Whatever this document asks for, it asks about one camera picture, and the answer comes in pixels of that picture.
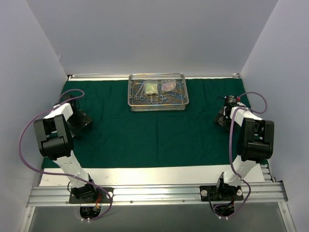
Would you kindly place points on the steel mesh instrument tray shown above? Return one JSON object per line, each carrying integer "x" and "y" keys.
{"x": 142, "y": 105}

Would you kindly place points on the steel forceps clamp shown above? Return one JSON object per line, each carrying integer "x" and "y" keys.
{"x": 154, "y": 99}

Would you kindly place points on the green surgical drape cloth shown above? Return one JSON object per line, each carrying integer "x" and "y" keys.
{"x": 121, "y": 138}

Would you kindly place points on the steel haemostat clamp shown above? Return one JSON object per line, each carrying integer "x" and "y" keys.
{"x": 178, "y": 92}

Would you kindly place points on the purple packet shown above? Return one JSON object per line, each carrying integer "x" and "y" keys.
{"x": 169, "y": 86}

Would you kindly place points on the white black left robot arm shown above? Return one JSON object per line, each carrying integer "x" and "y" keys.
{"x": 55, "y": 142}

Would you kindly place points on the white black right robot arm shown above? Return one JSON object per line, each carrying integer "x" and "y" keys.
{"x": 226, "y": 178}

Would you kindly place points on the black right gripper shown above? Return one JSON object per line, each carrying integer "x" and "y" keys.
{"x": 221, "y": 118}

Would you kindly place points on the green packet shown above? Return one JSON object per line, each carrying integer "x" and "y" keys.
{"x": 150, "y": 87}

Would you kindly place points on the back aluminium rail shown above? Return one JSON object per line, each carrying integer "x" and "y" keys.
{"x": 98, "y": 76}

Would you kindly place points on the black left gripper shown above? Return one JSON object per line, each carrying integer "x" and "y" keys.
{"x": 84, "y": 120}

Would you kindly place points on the aluminium frame rail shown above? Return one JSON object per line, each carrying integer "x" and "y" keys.
{"x": 53, "y": 196}

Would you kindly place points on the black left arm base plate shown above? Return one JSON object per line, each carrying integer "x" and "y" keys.
{"x": 92, "y": 195}

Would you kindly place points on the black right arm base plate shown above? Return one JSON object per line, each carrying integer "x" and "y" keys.
{"x": 217, "y": 194}

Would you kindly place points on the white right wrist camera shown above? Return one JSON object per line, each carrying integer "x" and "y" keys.
{"x": 232, "y": 100}

